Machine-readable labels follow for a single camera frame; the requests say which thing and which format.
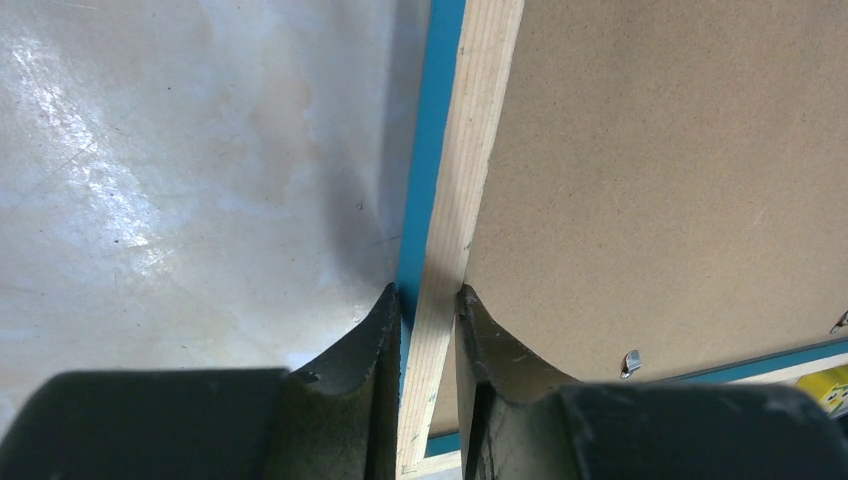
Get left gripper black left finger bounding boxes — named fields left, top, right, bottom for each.
left=1, top=284, right=401, bottom=479

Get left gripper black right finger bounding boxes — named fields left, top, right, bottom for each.
left=455, top=285, right=847, bottom=479

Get brown cardboard backing board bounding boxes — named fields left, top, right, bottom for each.
left=429, top=0, right=848, bottom=437

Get wooden picture frame blue edges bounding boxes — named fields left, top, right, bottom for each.
left=398, top=1, right=847, bottom=479

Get yellow owl toy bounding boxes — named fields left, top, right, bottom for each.
left=795, top=365, right=847, bottom=418

